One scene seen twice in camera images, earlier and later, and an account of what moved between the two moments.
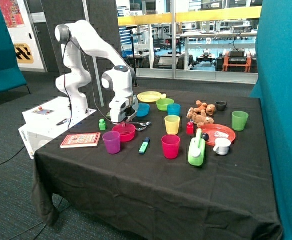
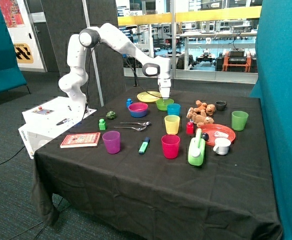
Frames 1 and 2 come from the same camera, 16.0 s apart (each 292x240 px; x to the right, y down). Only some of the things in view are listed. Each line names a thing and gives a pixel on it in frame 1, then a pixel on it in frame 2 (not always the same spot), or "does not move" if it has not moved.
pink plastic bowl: (126, 133) to (137, 107)
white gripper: (122, 109) to (165, 85)
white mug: (222, 145) does not move
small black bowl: (220, 105) does not move
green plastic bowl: (162, 104) does not move
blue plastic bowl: (143, 109) does not move
